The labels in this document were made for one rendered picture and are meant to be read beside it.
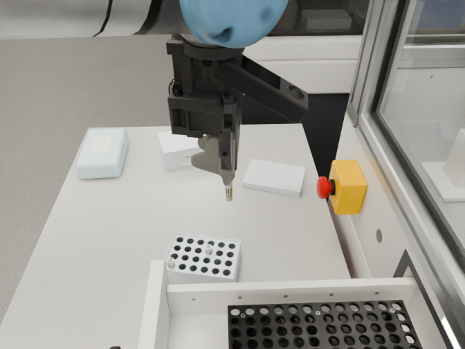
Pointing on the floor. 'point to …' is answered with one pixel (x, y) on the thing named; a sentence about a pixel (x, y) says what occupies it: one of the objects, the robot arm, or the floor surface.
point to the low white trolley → (162, 238)
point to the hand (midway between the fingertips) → (232, 174)
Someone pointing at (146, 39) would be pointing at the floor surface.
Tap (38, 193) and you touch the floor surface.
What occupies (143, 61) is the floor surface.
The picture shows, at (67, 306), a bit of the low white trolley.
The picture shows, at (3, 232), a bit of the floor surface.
